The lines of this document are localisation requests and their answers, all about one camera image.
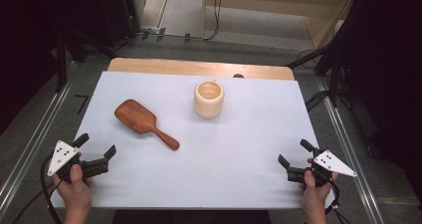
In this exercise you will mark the aluminium rail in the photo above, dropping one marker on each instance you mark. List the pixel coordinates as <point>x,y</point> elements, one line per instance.
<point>36,137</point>
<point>351,157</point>

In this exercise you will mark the brown wooden hairbrush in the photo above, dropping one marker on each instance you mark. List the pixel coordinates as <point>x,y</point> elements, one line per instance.
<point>139,119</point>

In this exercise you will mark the light wooden shelf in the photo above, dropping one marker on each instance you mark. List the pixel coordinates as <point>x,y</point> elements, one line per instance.
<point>275,1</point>

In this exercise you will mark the white board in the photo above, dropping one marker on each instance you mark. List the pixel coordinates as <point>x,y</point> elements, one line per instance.
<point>232,151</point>

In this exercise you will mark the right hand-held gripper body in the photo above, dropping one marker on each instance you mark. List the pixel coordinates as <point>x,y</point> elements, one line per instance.
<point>326,162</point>

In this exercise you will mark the light wooden table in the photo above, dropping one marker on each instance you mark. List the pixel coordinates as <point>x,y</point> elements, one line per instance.
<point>185,67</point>

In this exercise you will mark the black metal stand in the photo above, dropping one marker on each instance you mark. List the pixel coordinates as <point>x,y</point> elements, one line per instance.
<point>335,74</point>
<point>61,61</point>

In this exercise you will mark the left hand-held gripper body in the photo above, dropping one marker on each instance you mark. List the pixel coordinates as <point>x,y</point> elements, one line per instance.
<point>63,154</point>

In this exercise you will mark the dark curtain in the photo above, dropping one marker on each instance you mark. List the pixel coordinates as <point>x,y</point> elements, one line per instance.
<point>23,51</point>
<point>391,68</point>

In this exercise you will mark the cream ribbed cup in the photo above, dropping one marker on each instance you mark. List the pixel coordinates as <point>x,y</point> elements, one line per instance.
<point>209,104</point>

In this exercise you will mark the person's left hand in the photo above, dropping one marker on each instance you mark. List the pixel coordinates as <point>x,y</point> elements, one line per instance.
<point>75,192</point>

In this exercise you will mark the black cabinet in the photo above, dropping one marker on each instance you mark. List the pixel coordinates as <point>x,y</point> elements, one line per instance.
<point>112,11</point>

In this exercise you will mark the person's right hand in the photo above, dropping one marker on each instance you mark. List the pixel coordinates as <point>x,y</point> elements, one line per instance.
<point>313,195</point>

